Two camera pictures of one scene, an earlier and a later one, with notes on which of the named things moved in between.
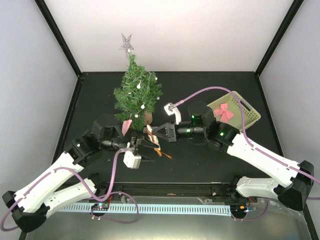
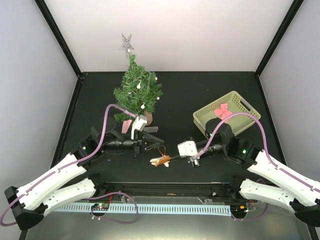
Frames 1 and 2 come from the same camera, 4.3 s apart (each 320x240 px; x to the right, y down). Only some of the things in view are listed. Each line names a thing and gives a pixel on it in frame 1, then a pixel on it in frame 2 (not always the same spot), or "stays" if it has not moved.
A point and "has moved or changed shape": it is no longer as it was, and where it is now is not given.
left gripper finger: [147, 156] -> [152, 146]
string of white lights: [138, 86] -> [143, 85]
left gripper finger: [148, 143] -> [147, 136]
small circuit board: [101, 206] stays
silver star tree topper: [126, 45] stays
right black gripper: [171, 137] -> [195, 162]
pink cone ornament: [125, 125] stays
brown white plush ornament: [155, 140] has moved or changed shape
